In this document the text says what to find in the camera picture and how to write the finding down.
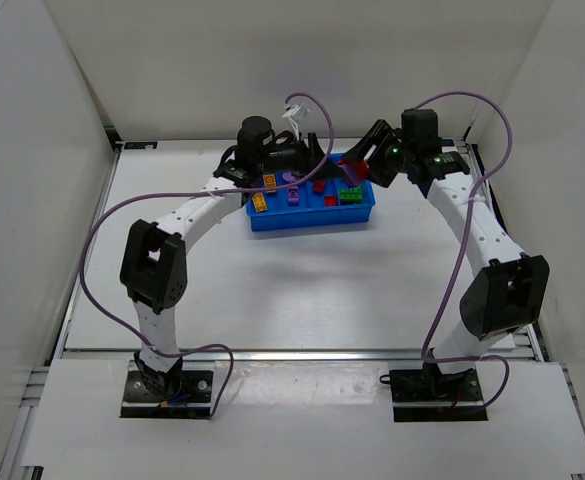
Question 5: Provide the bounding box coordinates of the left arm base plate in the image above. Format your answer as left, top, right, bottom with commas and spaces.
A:
119, 364, 214, 420

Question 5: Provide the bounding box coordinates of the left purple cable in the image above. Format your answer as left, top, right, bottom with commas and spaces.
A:
79, 92, 336, 420

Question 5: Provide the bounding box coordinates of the aluminium frame rail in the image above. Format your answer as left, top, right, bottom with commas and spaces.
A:
60, 344, 540, 362

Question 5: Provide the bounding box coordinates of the blue divided bin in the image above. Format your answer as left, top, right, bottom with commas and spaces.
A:
245, 172, 376, 232

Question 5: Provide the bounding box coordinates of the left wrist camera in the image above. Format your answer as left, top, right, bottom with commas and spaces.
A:
282, 103, 310, 131

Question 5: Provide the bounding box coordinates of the green number two lego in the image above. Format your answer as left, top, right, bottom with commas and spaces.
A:
337, 185, 364, 205

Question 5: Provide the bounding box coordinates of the red flower lego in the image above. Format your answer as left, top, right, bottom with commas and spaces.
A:
339, 160, 369, 181

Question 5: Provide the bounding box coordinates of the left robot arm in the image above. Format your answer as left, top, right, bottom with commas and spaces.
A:
120, 116, 345, 400

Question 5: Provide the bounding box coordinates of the purple paw lego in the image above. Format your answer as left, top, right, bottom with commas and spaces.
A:
286, 187, 300, 206

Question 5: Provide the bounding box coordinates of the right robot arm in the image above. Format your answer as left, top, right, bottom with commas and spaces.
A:
341, 109, 550, 381

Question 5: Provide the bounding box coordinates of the red curved lego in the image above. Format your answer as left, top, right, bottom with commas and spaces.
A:
323, 195, 340, 208

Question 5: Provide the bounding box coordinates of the yellow rounded lego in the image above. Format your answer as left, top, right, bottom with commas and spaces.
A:
262, 174, 278, 194

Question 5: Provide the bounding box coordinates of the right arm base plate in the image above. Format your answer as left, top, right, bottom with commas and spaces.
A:
379, 363, 488, 423

